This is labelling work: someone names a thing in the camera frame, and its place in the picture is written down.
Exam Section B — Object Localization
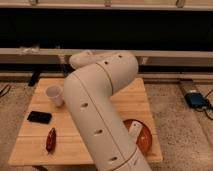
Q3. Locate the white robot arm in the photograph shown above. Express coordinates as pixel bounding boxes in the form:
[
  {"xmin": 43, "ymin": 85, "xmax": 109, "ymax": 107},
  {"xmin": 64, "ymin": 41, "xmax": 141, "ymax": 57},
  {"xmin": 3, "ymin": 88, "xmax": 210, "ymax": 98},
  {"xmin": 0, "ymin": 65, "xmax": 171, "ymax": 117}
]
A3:
[{"xmin": 63, "ymin": 51, "xmax": 151, "ymax": 171}]

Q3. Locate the translucent plastic cup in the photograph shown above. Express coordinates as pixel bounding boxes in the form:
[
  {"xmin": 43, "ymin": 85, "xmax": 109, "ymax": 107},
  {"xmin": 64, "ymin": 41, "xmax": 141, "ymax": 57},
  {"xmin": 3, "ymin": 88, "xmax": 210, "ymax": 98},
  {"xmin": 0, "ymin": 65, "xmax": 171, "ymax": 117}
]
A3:
[{"xmin": 45, "ymin": 85, "xmax": 63, "ymax": 107}]

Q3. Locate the orange-red plate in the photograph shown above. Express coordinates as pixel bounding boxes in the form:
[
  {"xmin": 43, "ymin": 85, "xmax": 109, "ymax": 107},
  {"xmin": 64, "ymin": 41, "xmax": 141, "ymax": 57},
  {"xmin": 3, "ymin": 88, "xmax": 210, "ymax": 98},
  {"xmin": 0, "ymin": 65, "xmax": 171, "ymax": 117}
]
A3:
[{"xmin": 124, "ymin": 119, "xmax": 152, "ymax": 155}]

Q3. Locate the wooden table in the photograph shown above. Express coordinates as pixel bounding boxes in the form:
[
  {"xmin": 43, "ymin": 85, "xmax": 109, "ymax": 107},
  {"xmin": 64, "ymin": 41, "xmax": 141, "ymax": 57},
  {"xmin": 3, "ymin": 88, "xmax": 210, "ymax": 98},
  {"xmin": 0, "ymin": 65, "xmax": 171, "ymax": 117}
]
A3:
[{"xmin": 8, "ymin": 78, "xmax": 163, "ymax": 166}]

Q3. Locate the dark red chili pepper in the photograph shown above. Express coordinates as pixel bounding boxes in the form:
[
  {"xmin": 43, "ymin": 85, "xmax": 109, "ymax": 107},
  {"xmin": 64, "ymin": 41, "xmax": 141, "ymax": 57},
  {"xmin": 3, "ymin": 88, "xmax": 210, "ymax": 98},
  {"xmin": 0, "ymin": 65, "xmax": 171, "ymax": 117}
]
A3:
[{"xmin": 46, "ymin": 128, "xmax": 56, "ymax": 152}]

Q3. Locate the black smartphone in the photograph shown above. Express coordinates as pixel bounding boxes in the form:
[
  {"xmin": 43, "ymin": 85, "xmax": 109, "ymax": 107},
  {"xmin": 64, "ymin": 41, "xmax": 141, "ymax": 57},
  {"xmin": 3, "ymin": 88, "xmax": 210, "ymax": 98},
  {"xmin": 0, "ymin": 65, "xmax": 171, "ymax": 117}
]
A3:
[{"xmin": 27, "ymin": 111, "xmax": 52, "ymax": 124}]

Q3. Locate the blue box on floor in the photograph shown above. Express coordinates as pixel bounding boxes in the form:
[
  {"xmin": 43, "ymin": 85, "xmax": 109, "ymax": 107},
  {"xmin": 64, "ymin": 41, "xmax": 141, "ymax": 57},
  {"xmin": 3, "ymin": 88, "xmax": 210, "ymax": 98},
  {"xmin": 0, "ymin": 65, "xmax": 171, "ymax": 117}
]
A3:
[{"xmin": 184, "ymin": 93, "xmax": 206, "ymax": 108}]

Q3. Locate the black cable at left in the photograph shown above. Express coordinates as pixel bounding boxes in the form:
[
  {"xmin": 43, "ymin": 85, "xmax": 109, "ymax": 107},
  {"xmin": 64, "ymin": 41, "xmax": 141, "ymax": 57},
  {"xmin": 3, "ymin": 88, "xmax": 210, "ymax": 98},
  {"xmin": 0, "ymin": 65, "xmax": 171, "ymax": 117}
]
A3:
[{"xmin": 0, "ymin": 83, "xmax": 12, "ymax": 99}]

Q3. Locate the long beige shelf rail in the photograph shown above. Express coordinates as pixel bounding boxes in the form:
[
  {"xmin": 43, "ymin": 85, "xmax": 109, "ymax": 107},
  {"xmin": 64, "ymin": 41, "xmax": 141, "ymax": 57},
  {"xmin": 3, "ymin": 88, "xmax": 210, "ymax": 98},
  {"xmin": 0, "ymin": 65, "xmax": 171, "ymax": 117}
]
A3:
[{"xmin": 0, "ymin": 48, "xmax": 213, "ymax": 68}]

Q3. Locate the black cable on floor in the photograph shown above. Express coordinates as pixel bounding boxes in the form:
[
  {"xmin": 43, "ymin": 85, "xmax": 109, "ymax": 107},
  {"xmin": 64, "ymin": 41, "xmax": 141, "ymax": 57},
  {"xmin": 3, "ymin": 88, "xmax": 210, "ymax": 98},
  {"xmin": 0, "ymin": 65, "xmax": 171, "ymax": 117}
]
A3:
[{"xmin": 199, "ymin": 87, "xmax": 213, "ymax": 122}]

